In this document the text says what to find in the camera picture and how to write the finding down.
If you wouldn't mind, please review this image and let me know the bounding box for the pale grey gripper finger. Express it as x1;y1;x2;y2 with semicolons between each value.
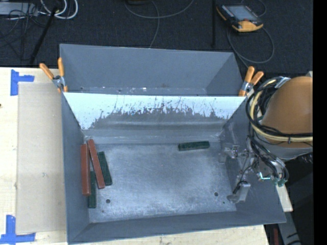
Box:
218;145;248;164
226;183;251;204

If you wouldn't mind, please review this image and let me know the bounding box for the dark green flat block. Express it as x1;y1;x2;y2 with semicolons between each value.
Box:
87;170;98;209
177;140;211;152
97;151;113;187

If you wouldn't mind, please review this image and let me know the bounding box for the grey metal bin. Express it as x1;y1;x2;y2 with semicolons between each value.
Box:
59;43;287;244

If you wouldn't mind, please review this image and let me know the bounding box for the red-brown flat block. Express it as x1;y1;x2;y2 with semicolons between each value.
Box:
80;143;92;197
87;138;106;190

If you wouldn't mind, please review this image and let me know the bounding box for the pale cardboard board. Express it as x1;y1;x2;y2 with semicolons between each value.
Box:
15;82;67;235

